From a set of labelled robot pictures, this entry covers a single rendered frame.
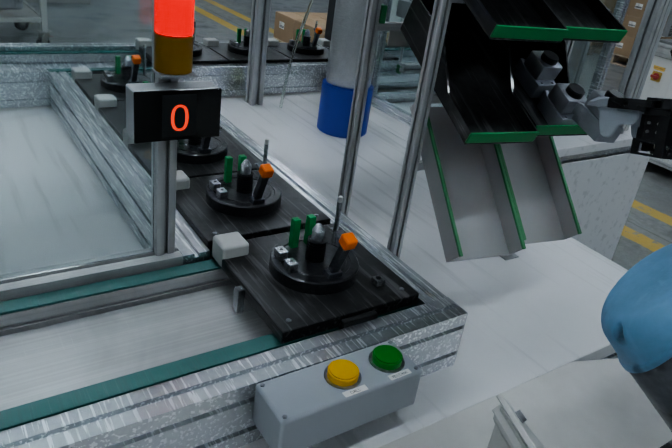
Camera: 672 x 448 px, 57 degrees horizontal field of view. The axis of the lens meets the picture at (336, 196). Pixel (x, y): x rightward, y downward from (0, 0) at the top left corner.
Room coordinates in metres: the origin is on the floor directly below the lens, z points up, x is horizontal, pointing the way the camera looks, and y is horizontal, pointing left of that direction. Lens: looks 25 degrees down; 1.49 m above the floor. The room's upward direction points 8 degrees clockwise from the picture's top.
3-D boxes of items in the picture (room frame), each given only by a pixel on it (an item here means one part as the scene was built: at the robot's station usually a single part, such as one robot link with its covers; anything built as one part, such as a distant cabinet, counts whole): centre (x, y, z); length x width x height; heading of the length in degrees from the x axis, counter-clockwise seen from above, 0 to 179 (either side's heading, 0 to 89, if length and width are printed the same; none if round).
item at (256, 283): (0.83, 0.02, 0.96); 0.24 x 0.24 x 0.02; 37
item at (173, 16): (0.81, 0.24, 1.33); 0.05 x 0.05 x 0.05
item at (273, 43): (2.37, 0.20, 1.01); 0.24 x 0.24 x 0.13; 37
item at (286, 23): (6.30, 0.22, 0.20); 1.20 x 0.80 x 0.41; 38
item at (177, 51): (0.81, 0.24, 1.28); 0.05 x 0.05 x 0.05
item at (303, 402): (0.61, -0.04, 0.93); 0.21 x 0.07 x 0.06; 127
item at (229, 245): (0.85, 0.16, 0.97); 0.05 x 0.05 x 0.04; 37
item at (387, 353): (0.65, -0.10, 0.96); 0.04 x 0.04 x 0.02
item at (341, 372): (0.61, -0.04, 0.96); 0.04 x 0.04 x 0.02
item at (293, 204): (1.04, 0.17, 1.01); 0.24 x 0.24 x 0.13; 37
